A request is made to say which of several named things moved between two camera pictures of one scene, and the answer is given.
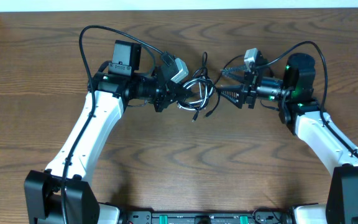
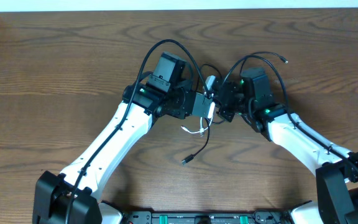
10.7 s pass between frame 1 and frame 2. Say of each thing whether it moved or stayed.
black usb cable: moved
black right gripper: moved
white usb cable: moved
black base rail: stayed
